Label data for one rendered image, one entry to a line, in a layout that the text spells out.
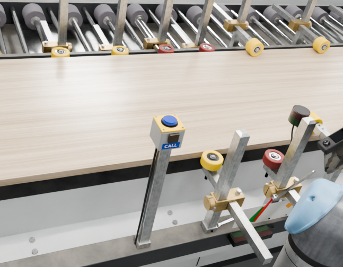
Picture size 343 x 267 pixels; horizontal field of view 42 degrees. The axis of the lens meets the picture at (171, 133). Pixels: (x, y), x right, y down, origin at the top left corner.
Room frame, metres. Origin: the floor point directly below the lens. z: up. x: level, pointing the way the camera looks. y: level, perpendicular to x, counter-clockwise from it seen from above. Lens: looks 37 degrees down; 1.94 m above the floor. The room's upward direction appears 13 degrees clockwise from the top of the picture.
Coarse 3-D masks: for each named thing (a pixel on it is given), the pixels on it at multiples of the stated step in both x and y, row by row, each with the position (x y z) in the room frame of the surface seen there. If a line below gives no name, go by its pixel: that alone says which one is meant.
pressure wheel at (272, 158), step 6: (270, 150) 1.39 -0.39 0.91; (276, 150) 1.40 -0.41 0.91; (264, 156) 1.36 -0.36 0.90; (270, 156) 1.35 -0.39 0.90; (276, 156) 1.36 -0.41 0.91; (282, 156) 1.37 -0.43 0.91; (264, 162) 1.34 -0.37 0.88; (270, 162) 1.33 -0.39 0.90; (276, 162) 1.32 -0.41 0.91; (276, 168) 1.33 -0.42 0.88
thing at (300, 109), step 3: (297, 105) 1.31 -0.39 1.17; (300, 105) 1.31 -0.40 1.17; (294, 108) 1.29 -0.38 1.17; (297, 108) 1.29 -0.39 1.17; (300, 108) 1.30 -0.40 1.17; (303, 108) 1.30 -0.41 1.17; (306, 108) 1.31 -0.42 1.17; (297, 111) 1.27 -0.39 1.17; (300, 111) 1.28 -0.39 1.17; (303, 111) 1.28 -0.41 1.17; (306, 111) 1.29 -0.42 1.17; (309, 111) 1.29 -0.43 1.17; (303, 114) 1.26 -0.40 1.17; (306, 114) 1.27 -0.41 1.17; (297, 120) 1.26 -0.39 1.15; (291, 132) 1.28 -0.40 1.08; (291, 135) 1.28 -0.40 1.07; (291, 138) 1.27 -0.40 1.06; (291, 141) 1.27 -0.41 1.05
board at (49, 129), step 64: (0, 64) 1.54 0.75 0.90; (64, 64) 1.66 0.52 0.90; (128, 64) 1.78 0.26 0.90; (192, 64) 1.92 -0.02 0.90; (256, 64) 2.08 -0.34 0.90; (320, 64) 2.25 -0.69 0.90; (0, 128) 1.16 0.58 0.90; (64, 128) 1.24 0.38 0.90; (128, 128) 1.32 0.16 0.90; (192, 128) 1.42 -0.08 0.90; (256, 128) 1.52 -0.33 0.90
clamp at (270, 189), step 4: (292, 180) 1.29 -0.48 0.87; (268, 184) 1.24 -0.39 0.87; (272, 184) 1.24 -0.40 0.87; (288, 184) 1.26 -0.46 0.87; (292, 184) 1.26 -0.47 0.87; (300, 184) 1.27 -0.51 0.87; (264, 188) 1.24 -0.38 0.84; (268, 188) 1.23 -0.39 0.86; (272, 188) 1.22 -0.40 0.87; (276, 188) 1.22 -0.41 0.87; (280, 188) 1.23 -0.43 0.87; (284, 188) 1.23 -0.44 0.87; (296, 188) 1.26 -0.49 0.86; (300, 188) 1.27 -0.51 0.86; (264, 192) 1.23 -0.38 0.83; (268, 192) 1.22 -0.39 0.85; (272, 192) 1.21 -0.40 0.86; (276, 192) 1.21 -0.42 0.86; (280, 192) 1.22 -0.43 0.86; (268, 196) 1.21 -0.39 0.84; (284, 196) 1.24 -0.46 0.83
